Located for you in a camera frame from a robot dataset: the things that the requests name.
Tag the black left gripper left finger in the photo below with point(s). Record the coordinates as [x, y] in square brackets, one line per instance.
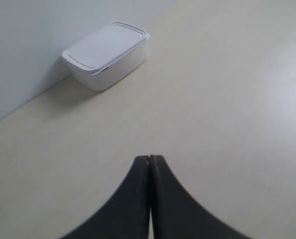
[126, 214]

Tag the white lidded plastic container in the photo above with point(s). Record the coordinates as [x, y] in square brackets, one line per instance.
[107, 55]

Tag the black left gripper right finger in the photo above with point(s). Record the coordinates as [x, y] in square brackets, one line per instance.
[176, 214]

